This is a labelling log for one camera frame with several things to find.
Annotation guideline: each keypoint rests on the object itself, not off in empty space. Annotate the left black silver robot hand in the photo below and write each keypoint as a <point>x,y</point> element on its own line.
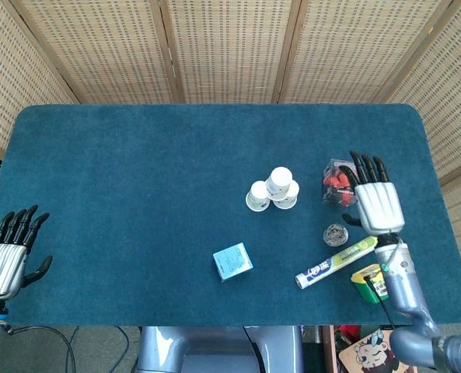
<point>1,268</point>

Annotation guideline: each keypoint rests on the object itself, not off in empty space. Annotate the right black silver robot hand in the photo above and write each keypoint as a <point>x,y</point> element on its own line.
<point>379,206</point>

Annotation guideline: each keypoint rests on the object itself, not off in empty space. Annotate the white printed paper cup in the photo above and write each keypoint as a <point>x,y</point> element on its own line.
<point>278,182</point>
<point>288,201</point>
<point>256,196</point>

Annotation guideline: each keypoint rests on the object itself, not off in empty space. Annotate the clear box of red clips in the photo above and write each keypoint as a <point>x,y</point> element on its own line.
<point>335,186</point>

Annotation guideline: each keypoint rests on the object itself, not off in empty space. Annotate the round clear paperclip tin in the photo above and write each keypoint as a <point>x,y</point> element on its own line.
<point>335,235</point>

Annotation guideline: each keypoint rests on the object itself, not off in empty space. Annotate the cling film roll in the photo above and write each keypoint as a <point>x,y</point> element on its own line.
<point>327,266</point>

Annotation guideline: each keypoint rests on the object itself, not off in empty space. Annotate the green tub with yellow lid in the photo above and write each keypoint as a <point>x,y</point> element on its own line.
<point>364,285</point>

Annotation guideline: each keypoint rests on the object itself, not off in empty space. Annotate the cartoon printed cardboard box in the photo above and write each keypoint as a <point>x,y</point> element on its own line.
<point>366,355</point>

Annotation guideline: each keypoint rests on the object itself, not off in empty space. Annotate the light blue cardboard box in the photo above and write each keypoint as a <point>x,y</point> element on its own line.
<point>232,262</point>

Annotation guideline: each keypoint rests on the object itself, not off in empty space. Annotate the dark teal table mat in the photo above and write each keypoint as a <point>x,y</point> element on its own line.
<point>137,175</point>

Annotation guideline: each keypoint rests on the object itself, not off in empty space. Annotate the woven bamboo folding screen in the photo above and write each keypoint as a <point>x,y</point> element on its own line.
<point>230,50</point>

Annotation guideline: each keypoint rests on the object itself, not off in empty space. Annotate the grey robot torso base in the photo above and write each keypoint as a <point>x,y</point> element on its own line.
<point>214,349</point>

